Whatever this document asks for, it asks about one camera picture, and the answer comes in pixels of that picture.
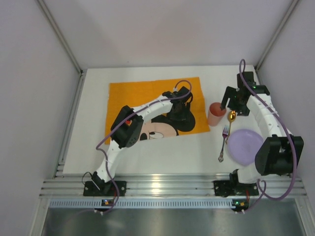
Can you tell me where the gold spoon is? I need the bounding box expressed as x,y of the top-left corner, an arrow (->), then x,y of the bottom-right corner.
227,111 -> 237,138

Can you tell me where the pink plastic cup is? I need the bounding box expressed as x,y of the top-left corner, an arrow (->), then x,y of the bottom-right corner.
207,102 -> 226,127

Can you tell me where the iridescent purple fork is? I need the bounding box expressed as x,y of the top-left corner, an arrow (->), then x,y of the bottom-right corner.
218,125 -> 229,163

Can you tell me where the purple plastic plate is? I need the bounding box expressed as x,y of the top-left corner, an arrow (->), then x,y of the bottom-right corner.
227,129 -> 263,166

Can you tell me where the orange Mickey Mouse placemat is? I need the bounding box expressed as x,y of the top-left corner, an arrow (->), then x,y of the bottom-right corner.
104,77 -> 210,147

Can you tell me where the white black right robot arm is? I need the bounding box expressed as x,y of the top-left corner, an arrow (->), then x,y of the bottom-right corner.
220,71 -> 304,184

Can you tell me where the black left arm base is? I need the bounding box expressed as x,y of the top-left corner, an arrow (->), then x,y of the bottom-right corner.
82,172 -> 127,197

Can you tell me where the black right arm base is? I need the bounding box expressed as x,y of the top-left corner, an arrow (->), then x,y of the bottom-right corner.
213,180 -> 259,198

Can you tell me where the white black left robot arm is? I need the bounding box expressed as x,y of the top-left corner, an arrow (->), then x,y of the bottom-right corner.
92,87 -> 196,186

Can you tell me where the aluminium left corner post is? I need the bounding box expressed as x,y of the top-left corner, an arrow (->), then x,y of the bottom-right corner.
36,0 -> 83,74

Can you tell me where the aluminium corner post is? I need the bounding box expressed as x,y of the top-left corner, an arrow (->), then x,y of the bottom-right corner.
254,0 -> 301,73
36,0 -> 83,74

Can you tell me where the aluminium right corner post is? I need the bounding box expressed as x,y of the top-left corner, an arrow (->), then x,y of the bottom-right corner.
254,0 -> 301,73

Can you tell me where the aluminium mounting rail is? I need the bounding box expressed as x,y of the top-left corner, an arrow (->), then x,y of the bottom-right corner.
39,173 -> 307,199

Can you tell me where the slotted cable duct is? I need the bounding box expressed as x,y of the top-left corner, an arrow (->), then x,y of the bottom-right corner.
49,198 -> 248,209

